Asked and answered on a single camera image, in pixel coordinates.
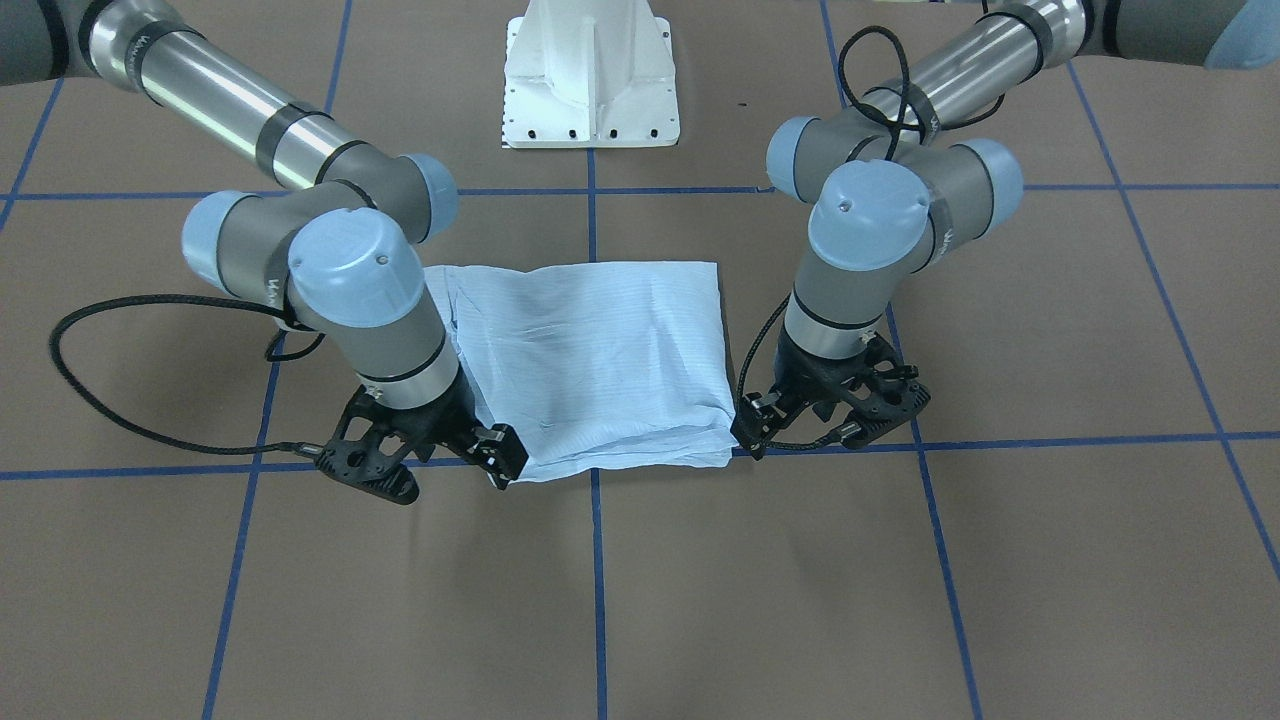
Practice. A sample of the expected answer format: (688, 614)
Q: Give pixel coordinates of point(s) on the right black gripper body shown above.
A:
(449, 421)

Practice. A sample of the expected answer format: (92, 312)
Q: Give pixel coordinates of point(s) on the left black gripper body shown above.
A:
(797, 386)

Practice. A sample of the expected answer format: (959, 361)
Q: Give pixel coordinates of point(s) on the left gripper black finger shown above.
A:
(758, 419)

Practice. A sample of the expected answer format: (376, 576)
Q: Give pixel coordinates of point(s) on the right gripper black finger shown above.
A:
(500, 453)

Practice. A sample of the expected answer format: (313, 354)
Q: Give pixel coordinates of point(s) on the light blue button-up shirt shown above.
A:
(597, 366)

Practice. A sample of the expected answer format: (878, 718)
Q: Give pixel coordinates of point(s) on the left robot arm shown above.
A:
(886, 203)

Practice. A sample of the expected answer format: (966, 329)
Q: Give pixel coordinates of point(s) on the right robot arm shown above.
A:
(330, 253)

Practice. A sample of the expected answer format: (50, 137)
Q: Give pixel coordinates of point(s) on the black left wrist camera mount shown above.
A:
(881, 390)

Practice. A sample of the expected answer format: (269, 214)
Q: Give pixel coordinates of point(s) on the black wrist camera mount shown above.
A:
(881, 390)
(368, 447)

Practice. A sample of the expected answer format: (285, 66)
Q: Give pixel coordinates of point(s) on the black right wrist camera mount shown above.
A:
(368, 447)

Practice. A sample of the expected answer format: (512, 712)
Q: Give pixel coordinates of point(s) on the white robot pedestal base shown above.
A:
(589, 75)

